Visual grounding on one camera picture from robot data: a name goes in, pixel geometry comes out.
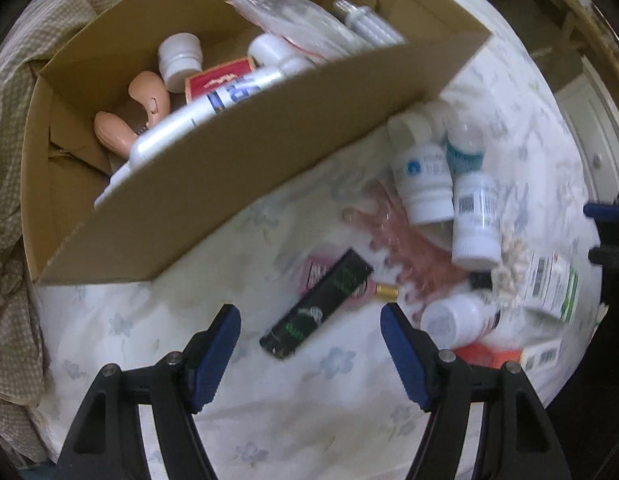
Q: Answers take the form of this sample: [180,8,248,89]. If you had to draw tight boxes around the black rectangular box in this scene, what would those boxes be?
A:
[259,248,373,360]

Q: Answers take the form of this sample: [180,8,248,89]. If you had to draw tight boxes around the small white bottle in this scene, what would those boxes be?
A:
[420,290,500,350]

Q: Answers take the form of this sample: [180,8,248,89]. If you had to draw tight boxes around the white green medicine box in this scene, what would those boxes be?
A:
[521,252,581,323]

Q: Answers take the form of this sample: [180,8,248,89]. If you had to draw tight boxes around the white floral bed sheet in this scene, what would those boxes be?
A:
[34,0,601,479]

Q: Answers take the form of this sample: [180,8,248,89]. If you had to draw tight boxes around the white bottle barcode label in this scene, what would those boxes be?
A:
[451,171,501,272]

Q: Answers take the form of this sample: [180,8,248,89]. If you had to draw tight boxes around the teal label bottle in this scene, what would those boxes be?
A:
[446,122,486,177]

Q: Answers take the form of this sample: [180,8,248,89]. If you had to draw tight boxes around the white bottle blue logo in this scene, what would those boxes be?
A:
[387,112,454,226]

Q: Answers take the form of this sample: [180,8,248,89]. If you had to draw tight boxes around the beige patterned blanket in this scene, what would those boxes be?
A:
[0,0,120,464]

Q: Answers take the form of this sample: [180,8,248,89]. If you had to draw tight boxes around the brown cardboard box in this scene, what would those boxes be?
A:
[21,0,489,285]

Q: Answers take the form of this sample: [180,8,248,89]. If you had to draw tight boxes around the white blue-label tube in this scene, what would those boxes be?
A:
[93,60,316,208]

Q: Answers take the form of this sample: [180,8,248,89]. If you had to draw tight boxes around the red small box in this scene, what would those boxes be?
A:
[184,56,256,104]

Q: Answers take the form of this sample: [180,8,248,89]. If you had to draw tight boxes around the silver blister tube pack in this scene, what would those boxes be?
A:
[332,0,407,47]

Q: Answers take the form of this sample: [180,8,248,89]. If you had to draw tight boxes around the white cap bottle in box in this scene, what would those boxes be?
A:
[158,32,203,93]

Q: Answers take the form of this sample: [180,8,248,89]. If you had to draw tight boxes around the clear zip bag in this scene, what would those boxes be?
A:
[227,0,373,63]

